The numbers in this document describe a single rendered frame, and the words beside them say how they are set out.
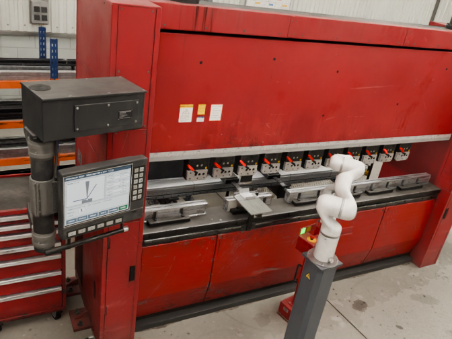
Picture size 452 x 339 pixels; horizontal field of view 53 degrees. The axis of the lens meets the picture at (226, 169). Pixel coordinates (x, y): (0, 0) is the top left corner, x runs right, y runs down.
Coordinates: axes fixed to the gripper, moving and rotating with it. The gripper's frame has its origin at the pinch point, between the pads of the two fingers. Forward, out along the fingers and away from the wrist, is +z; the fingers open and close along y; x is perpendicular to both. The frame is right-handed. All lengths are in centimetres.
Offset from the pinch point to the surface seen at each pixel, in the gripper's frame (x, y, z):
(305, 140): -2, -43, -54
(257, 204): -44, -31, -12
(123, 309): -141, -33, 52
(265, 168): -33, -45, -33
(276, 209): -18.8, -34.7, 0.5
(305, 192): 12.6, -36.6, -7.8
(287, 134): -19, -46, -59
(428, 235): 165, 12, 46
